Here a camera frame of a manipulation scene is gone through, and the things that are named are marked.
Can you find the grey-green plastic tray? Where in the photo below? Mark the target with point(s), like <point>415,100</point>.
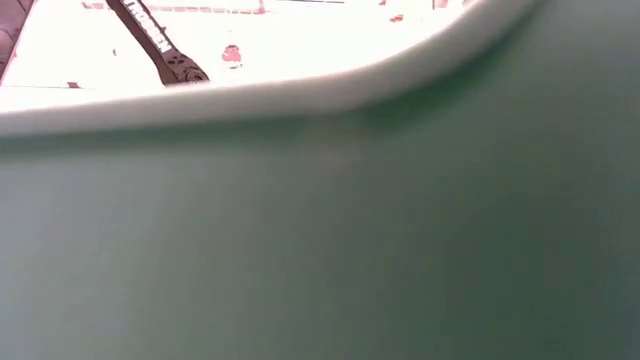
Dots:
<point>320,250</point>

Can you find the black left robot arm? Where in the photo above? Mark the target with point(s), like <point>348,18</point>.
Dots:
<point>165,55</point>

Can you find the black hanging ceiling fixture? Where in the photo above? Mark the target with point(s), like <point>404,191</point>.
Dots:
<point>231,54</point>

